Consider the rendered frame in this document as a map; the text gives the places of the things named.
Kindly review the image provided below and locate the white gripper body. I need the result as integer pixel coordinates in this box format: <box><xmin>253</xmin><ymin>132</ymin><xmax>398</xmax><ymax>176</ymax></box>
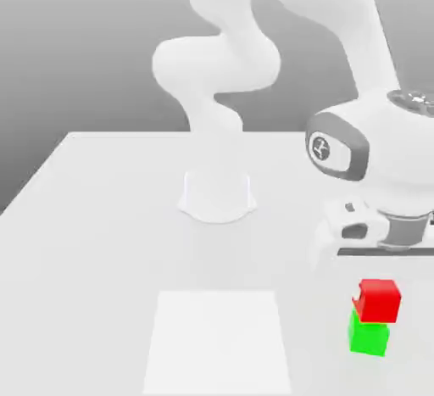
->
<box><xmin>334</xmin><ymin>247</ymin><xmax>434</xmax><ymax>281</ymax></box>

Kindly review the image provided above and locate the small green cube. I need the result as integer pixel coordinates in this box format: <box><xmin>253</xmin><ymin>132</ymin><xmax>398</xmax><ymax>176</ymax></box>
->
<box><xmin>348</xmin><ymin>307</ymin><xmax>390</xmax><ymax>358</ymax></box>

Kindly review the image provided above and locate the small red cube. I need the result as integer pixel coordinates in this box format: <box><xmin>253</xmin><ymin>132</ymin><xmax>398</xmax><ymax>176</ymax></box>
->
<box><xmin>351</xmin><ymin>278</ymin><xmax>403</xmax><ymax>325</ymax></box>

